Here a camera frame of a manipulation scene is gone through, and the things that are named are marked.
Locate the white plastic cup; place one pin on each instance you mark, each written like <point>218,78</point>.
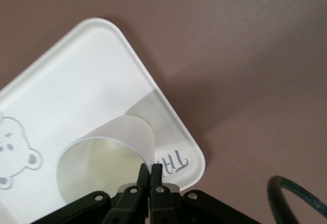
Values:
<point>122,132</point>

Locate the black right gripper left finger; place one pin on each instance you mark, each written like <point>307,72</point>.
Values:
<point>132,203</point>

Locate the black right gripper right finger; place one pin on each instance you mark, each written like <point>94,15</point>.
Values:
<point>161,203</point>

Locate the white bear print tray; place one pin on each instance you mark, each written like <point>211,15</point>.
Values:
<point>76,80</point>

